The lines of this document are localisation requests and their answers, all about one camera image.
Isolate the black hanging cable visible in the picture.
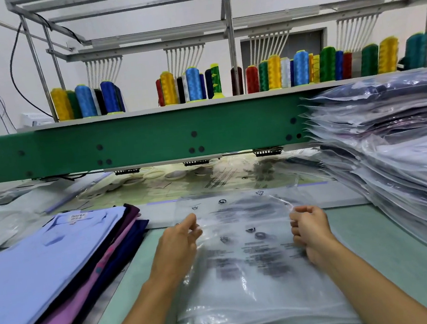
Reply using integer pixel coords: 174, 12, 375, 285
4, 21, 56, 123

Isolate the stack of bagged garments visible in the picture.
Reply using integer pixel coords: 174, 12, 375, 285
300, 68, 427, 283

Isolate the grey metal thread rack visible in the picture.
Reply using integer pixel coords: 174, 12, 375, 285
5, 0, 427, 125

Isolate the light blue shirt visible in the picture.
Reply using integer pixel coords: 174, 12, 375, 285
0, 205, 141, 324

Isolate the green machine beam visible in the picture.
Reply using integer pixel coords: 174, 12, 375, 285
0, 88, 330, 202

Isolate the person's right forearm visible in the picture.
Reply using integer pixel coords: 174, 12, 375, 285
311, 232, 427, 324

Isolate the row of coloured thread spools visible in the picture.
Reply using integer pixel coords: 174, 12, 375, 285
47, 30, 427, 123

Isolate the person's left hand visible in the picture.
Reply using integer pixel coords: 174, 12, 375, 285
145, 211, 210, 289

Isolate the white box device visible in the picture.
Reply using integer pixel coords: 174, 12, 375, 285
21, 109, 55, 129

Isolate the stack of plastic bags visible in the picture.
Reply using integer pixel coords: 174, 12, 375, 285
164, 182, 365, 324

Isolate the person's left forearm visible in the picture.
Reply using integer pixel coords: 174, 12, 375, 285
89, 271, 190, 324

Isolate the person's right hand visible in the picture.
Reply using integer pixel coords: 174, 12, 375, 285
288, 201, 341, 271

